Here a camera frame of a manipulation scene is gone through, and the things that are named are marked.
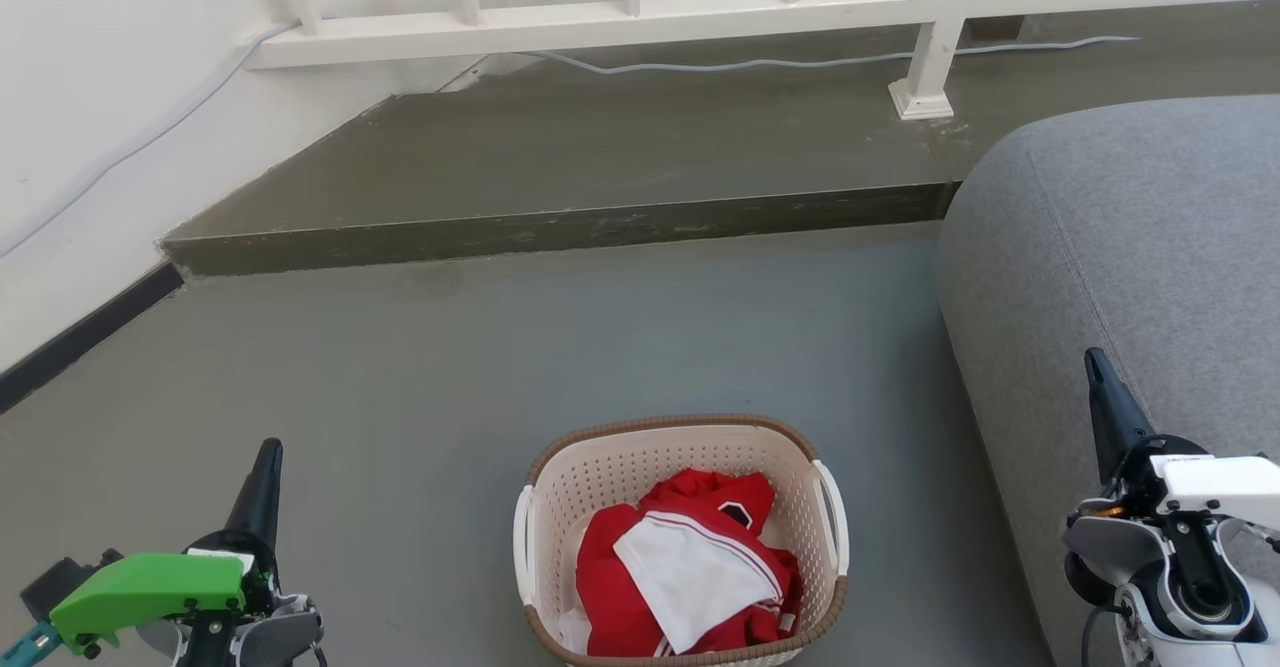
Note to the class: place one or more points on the red and white garment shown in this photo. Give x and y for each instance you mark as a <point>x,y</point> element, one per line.
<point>612,587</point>

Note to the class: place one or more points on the grey fabric sofa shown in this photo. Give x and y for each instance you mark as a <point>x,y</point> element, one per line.
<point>1150,247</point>

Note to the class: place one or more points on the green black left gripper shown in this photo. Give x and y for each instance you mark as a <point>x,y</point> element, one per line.
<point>150,587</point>

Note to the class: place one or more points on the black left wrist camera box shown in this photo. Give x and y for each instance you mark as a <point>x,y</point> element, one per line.
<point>55,582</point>

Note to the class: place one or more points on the white railing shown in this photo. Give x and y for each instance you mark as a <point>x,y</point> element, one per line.
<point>700,13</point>

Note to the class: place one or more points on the cream laundry basket brown rim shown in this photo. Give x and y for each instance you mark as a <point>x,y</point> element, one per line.
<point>600,467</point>

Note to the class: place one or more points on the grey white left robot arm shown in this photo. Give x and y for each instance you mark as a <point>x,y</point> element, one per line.
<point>275,637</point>

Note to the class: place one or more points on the raised concrete step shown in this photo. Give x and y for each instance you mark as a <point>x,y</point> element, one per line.
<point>600,145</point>

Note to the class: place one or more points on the white cloth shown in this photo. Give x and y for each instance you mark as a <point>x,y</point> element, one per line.
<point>572,630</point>

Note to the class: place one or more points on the black baseboard strip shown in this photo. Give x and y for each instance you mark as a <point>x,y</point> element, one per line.
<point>80,339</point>

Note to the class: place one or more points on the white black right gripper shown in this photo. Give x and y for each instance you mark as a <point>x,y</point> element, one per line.
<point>1225,487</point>

